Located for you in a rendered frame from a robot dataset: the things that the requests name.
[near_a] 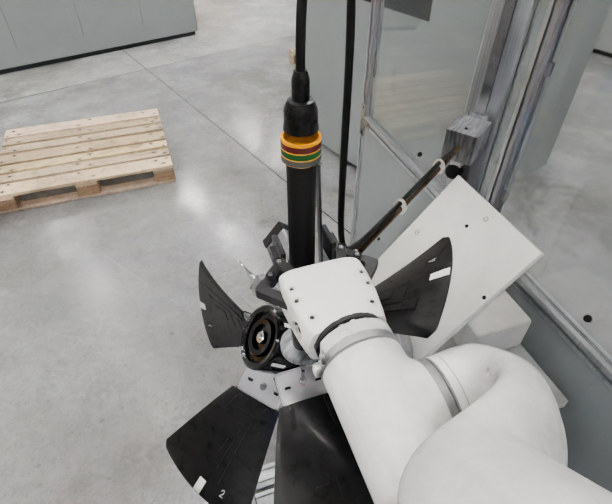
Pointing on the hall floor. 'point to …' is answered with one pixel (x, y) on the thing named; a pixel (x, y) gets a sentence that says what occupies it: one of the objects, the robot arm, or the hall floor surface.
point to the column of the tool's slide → (520, 26)
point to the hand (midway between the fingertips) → (302, 246)
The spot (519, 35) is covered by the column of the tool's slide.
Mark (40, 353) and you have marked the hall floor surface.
